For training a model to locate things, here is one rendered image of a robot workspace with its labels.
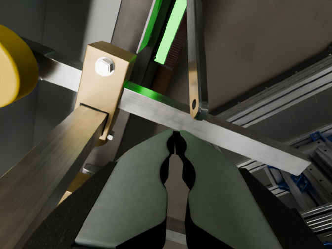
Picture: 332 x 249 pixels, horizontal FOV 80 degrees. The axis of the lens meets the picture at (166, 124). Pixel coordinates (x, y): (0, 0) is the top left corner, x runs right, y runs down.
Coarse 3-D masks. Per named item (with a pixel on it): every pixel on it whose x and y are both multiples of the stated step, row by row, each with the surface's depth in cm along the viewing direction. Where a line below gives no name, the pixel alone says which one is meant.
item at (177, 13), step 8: (176, 0) 33; (184, 0) 33; (176, 8) 33; (184, 8) 33; (176, 16) 34; (168, 24) 34; (176, 24) 34; (168, 32) 35; (168, 40) 36; (160, 48) 36; (168, 48) 36; (160, 56) 37
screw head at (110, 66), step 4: (100, 60) 22; (104, 60) 22; (108, 60) 22; (96, 64) 21; (100, 64) 21; (104, 64) 21; (108, 64) 22; (112, 64) 22; (96, 68) 22; (100, 68) 22; (104, 68) 22; (108, 68) 22; (112, 68) 23; (100, 72) 22; (104, 72) 22; (108, 72) 22; (112, 72) 23
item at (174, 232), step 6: (168, 222) 41; (174, 222) 42; (180, 222) 42; (168, 228) 40; (174, 228) 40; (180, 228) 41; (168, 234) 40; (174, 234) 40; (180, 234) 40; (174, 240) 41; (180, 240) 41
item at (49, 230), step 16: (96, 176) 8; (80, 192) 8; (96, 192) 8; (64, 208) 7; (80, 208) 7; (48, 224) 6; (64, 224) 6; (80, 224) 6; (32, 240) 6; (48, 240) 6; (64, 240) 6
